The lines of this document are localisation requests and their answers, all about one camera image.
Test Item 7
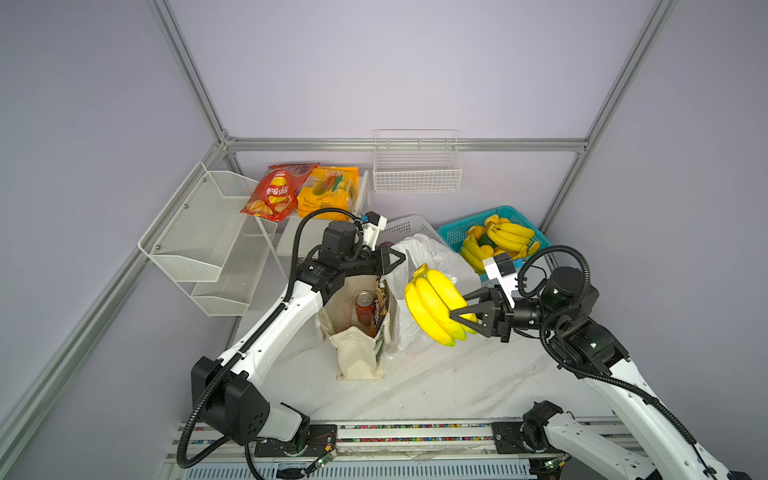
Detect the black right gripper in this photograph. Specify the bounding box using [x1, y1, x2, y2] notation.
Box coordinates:
[445, 285, 562, 345]

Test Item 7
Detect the toy banana bunch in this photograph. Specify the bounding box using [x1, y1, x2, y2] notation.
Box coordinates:
[404, 263, 475, 347]
[486, 222, 535, 253]

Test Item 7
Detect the canvas floral tote bag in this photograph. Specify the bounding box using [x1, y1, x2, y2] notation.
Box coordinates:
[315, 276, 397, 381]

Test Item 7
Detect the white mesh wall shelf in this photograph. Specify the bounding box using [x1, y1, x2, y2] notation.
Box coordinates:
[138, 163, 277, 317]

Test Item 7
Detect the white three-tier shelf rack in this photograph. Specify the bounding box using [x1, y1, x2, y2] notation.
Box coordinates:
[254, 170, 374, 265]

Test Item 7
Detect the white plastic grocery bag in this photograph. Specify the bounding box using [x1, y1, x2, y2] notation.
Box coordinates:
[385, 234, 480, 353]

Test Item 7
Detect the red Lays chips bag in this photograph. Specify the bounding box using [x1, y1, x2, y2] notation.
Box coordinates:
[241, 163, 319, 222]

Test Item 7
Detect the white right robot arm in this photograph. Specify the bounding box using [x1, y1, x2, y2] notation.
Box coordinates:
[449, 264, 748, 479]

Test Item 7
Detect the teal plastic fruit basket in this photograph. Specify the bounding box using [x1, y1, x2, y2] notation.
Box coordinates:
[437, 206, 552, 280]

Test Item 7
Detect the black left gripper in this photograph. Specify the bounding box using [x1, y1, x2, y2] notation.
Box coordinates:
[341, 245, 405, 278]

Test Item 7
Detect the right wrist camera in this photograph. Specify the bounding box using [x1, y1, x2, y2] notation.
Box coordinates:
[483, 252, 519, 308]

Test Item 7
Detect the white plastic vegetable basket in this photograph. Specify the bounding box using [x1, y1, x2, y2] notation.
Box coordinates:
[378, 215, 447, 245]

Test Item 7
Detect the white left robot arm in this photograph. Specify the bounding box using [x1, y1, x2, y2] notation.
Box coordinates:
[182, 212, 405, 450]

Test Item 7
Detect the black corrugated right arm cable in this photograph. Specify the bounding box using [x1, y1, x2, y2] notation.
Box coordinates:
[515, 244, 715, 475]

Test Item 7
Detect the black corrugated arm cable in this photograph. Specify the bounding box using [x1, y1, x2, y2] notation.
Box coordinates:
[515, 244, 715, 475]
[175, 207, 365, 470]

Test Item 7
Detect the red Coke can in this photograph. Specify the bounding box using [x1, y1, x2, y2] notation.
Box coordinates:
[354, 290, 378, 329]

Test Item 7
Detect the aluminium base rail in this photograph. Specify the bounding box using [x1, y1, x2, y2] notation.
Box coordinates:
[161, 418, 649, 480]

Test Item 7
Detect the orange-yellow snack bag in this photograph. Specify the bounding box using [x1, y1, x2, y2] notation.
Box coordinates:
[297, 165, 360, 218]

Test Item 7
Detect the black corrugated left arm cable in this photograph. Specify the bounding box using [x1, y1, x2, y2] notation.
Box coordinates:
[175, 207, 365, 470]

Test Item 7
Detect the white wire wall basket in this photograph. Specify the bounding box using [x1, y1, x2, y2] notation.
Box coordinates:
[373, 129, 463, 194]

